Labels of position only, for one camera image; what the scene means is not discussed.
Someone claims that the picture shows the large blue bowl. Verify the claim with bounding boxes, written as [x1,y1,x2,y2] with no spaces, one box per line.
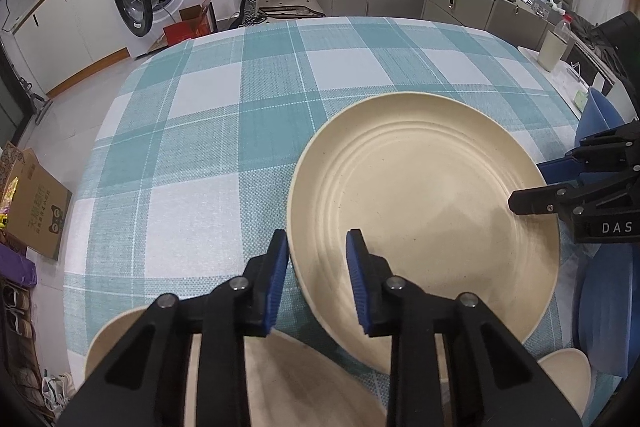
[577,244,639,378]

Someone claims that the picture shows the beige plate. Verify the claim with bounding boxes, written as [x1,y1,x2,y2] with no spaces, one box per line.
[83,304,390,427]
[286,92,560,372]
[538,348,591,416]

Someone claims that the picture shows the white kitchen base cabinets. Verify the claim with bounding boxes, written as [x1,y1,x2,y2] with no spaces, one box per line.
[14,0,129,94]

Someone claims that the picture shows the white marble coffee table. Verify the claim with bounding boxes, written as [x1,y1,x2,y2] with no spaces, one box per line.
[518,46,638,121]

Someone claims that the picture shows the cream tumbler cup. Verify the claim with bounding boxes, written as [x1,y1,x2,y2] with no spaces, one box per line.
[537,30,567,72]

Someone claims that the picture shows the clear plastic bottle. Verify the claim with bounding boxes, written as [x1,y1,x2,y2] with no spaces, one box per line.
[553,13,573,43]

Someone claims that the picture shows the purple yoga mat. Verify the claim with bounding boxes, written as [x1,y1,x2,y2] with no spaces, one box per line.
[0,244,38,288]

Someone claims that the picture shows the cardboard box on floor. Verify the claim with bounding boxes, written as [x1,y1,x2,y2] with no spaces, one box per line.
[1,142,72,260]

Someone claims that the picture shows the grey drawer cabinet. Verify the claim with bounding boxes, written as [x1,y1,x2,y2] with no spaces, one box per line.
[421,0,552,51]

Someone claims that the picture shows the teal checked tablecloth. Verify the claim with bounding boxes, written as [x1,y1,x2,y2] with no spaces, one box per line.
[64,17,577,381]

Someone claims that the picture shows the red open cardboard box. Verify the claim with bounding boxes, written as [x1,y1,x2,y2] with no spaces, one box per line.
[150,0,214,52]

